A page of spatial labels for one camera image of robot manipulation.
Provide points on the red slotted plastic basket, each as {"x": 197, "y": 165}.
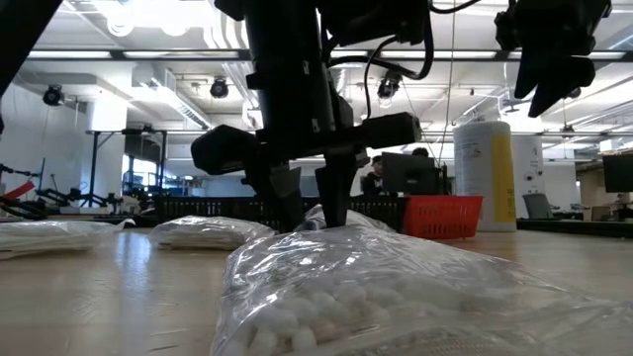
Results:
{"x": 440, "y": 217}

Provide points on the red bar on background rig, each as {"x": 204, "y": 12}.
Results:
{"x": 22, "y": 189}

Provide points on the grey office chair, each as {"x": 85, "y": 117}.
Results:
{"x": 536, "y": 205}

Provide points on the person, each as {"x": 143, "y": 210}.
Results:
{"x": 373, "y": 180}

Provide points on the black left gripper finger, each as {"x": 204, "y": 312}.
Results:
{"x": 284, "y": 198}
{"x": 336, "y": 198}

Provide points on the black overhead camera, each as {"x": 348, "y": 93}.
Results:
{"x": 389, "y": 86}

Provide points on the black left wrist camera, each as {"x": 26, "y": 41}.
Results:
{"x": 376, "y": 20}

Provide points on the black slotted plastic basket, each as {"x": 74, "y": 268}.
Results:
{"x": 386, "y": 210}
{"x": 222, "y": 206}

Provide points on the white wipes canister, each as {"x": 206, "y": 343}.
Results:
{"x": 475, "y": 188}

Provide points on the black background frame stand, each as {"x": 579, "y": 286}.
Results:
{"x": 94, "y": 163}

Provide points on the black background robot arm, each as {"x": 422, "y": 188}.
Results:
{"x": 64, "y": 197}

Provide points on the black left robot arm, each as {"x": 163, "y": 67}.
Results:
{"x": 277, "y": 29}

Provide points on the black ceiling spotlight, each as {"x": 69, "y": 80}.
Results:
{"x": 53, "y": 95}
{"x": 575, "y": 93}
{"x": 219, "y": 89}

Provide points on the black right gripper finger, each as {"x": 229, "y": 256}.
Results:
{"x": 526, "y": 74}
{"x": 564, "y": 79}

